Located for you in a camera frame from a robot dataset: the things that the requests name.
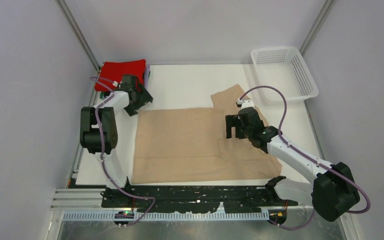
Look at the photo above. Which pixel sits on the white slotted cable duct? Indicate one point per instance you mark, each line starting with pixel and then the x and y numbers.
pixel 127 215

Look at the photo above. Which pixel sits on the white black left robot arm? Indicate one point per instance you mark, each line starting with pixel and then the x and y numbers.
pixel 98 127

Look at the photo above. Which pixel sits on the beige t shirt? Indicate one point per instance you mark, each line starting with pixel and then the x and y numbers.
pixel 190 145

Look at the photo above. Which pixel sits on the white plastic laundry basket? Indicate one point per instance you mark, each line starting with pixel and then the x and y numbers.
pixel 284 68

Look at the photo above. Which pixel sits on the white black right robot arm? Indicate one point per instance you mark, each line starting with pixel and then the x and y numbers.
pixel 330 188

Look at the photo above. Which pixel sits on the red folded t shirt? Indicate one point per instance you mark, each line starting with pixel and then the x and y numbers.
pixel 115 70

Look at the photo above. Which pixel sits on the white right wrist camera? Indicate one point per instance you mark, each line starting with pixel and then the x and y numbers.
pixel 245 103

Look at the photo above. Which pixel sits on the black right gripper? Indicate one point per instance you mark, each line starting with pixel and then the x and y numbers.
pixel 232 121

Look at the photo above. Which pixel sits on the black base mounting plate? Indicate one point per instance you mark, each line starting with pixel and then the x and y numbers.
pixel 192 199

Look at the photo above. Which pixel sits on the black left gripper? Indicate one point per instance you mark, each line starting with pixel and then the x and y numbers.
pixel 145 98

